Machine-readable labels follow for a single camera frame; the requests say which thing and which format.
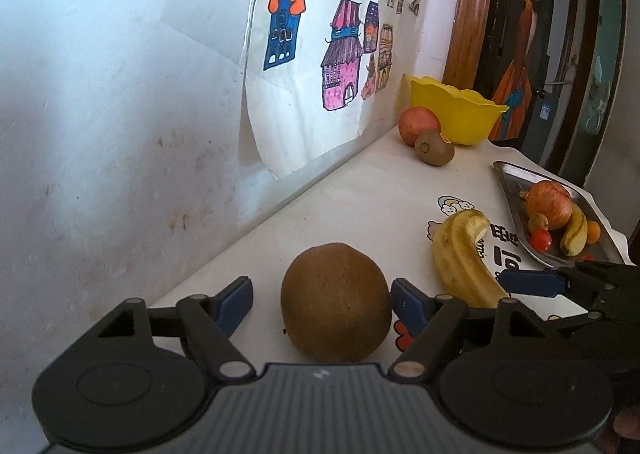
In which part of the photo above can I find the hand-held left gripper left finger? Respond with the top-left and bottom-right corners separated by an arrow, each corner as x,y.
95,275 -> 257,381

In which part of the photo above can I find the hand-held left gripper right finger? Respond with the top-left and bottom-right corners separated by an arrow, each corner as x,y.
387,277 -> 601,382

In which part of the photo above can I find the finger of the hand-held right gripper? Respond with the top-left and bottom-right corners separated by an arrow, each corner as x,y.
547,309 -> 640,336
499,261 -> 640,307

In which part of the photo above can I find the small spotted banana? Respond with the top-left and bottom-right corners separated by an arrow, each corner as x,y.
559,203 -> 589,257

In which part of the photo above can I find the large yellow banana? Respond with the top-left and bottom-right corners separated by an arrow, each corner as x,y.
431,208 -> 511,309

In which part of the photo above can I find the large brown kiwi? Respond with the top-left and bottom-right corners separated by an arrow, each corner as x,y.
280,242 -> 393,364

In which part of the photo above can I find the metal tray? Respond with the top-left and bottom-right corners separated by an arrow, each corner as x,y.
493,161 -> 626,269

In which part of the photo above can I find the red-orange apple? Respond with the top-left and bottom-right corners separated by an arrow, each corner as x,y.
525,180 -> 573,231

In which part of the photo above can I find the white printed tablecloth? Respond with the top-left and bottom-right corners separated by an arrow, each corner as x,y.
150,126 -> 640,365

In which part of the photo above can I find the small kiwi with sticker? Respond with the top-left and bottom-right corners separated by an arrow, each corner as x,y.
414,129 -> 455,167

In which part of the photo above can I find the yellow plastic bowl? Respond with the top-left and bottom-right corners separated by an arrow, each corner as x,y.
404,74 -> 510,146

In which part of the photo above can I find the dark red apple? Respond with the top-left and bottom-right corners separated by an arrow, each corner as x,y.
398,106 -> 442,147

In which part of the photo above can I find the coloured houses drawing sheet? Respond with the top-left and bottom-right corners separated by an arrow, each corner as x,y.
242,0 -> 436,179

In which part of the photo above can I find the dark brown door frame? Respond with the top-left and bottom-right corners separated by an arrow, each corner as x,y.
555,0 -> 628,185

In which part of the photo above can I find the dark figure wall poster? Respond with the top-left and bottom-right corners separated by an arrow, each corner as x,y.
472,0 -> 558,142

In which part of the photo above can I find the grey door with handle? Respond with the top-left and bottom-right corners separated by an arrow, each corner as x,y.
520,0 -> 581,170

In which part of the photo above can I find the light wooden door frame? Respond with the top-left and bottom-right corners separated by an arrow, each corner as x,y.
442,0 -> 496,90

